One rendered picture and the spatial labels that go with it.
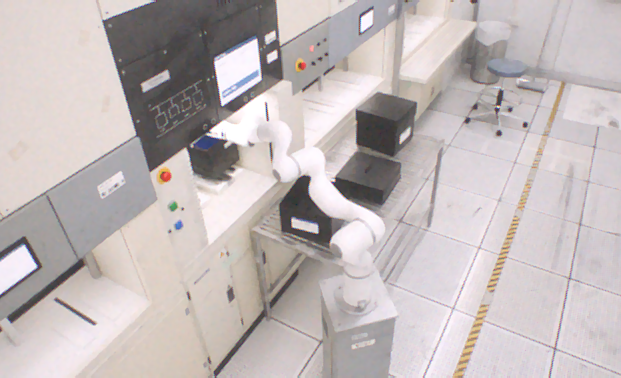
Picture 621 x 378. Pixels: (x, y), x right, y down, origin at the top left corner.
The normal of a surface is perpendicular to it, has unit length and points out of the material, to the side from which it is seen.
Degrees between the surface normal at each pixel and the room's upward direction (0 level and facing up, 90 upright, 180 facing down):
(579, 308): 0
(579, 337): 0
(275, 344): 0
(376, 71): 90
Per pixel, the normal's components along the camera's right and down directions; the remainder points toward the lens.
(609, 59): -0.51, 0.54
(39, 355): -0.04, -0.79
